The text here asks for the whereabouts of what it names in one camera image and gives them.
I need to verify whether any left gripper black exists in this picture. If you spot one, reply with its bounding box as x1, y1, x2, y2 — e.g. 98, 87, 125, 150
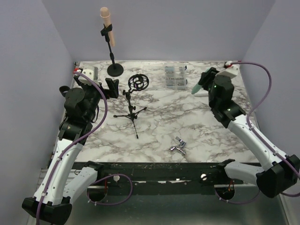
75, 76, 119, 121

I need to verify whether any green microphone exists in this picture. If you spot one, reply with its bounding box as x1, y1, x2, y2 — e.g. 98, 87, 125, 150
191, 83, 202, 95

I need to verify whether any black tripod shock-mount stand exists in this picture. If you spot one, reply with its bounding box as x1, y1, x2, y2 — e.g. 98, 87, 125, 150
113, 74, 150, 139

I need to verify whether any white microphone grey mesh head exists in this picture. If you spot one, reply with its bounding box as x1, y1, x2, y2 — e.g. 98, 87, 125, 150
195, 92, 208, 97

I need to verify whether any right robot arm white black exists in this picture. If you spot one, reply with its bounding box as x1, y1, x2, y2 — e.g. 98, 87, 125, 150
197, 67, 300, 198

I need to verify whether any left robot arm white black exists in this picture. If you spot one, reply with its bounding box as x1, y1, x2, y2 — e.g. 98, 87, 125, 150
22, 75, 119, 225

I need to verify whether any black tall round-base stand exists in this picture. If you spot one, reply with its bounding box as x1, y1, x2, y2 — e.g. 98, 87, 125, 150
100, 24, 124, 77

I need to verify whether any peach microphone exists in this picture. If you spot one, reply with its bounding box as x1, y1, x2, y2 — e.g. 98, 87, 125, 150
100, 7, 115, 47

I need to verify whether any clear plastic screw box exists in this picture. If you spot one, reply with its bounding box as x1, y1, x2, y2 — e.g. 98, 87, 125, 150
163, 62, 188, 90

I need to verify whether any chrome faucet tap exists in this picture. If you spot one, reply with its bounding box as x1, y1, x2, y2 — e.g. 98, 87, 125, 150
170, 136, 187, 155

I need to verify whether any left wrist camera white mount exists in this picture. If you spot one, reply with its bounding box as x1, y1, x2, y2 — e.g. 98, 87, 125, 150
74, 66, 98, 85

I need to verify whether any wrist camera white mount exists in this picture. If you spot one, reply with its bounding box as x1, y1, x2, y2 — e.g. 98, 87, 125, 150
216, 61, 240, 79
74, 66, 98, 85

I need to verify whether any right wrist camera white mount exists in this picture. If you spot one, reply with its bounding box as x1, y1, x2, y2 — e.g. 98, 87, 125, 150
216, 61, 240, 79

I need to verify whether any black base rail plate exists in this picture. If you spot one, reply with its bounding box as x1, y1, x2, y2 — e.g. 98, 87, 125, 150
70, 160, 265, 196

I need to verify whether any aluminium frame rail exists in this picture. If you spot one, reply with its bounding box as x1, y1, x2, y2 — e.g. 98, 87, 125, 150
38, 61, 80, 188

